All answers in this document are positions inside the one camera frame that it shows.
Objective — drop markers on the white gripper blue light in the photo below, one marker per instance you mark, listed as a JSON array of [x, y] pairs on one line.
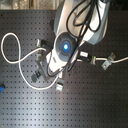
[[63, 48]]

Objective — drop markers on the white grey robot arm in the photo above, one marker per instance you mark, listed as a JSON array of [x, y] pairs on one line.
[[76, 22]]

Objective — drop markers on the blue object at left edge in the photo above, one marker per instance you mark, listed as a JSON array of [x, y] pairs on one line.
[[1, 88]]

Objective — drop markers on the metal cable clip lower left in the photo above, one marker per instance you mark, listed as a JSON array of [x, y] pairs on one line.
[[36, 76]]

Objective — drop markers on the metal cable clip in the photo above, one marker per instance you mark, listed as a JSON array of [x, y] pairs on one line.
[[40, 43], [59, 85], [109, 61], [36, 76]]

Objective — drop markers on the metal cable clip upper left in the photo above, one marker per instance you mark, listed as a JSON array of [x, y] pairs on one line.
[[40, 43]]

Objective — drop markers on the metal cable clip bottom centre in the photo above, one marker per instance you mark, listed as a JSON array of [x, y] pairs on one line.
[[59, 85]]

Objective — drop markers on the white cable connector plug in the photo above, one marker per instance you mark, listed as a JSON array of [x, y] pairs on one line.
[[84, 56]]

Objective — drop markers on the metal cable clip right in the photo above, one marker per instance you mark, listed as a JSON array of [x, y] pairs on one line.
[[109, 61]]

